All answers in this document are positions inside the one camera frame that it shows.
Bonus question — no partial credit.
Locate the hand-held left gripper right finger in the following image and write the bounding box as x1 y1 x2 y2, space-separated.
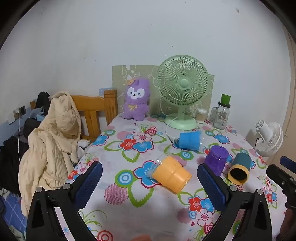
197 163 273 241

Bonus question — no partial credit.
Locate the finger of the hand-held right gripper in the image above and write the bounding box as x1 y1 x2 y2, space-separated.
266 164 296 209
280 156 296 173

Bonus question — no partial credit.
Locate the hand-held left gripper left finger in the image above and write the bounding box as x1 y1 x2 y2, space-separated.
25 161 103 241

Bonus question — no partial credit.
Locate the orange plastic cup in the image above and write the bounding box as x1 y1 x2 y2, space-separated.
148 156 192 194

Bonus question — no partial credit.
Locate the purple plastic cup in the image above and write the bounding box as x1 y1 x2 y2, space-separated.
205 146 229 176

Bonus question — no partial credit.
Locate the teal cup with yellow rim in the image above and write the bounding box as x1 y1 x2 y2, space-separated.
228 152 252 184

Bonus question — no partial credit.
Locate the blue plastic cup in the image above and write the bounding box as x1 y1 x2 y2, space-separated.
179 130 203 151

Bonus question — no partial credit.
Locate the white standing fan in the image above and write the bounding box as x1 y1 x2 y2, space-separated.
254 120 284 158

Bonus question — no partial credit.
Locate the white cloth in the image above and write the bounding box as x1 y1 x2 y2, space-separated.
77 139 91 160

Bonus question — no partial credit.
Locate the floral tablecloth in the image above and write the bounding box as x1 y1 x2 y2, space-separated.
54 113 278 241

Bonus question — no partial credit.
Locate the beige padded jacket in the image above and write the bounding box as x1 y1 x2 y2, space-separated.
18 91 85 216

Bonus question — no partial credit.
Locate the glass jar mug green lid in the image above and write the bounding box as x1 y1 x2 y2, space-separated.
210 94 231 130

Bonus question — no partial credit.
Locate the cotton swab container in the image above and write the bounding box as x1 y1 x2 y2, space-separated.
195 108 207 124

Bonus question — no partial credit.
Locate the wooden chair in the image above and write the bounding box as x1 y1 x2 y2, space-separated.
30 89 118 143

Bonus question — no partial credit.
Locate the blue checkered mat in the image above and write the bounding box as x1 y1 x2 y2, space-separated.
0 192 29 241

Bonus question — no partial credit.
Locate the purple plush toy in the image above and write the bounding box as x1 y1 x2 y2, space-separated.
122 78 151 121

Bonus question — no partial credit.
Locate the green table fan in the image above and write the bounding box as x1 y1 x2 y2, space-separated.
156 55 208 130

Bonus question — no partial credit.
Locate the white fan power cable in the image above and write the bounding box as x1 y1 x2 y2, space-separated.
165 115 180 143

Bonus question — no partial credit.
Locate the white charging cable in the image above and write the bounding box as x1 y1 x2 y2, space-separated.
17 112 22 161

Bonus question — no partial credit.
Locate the green patterned wall board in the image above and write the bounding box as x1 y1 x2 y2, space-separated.
112 65 215 121

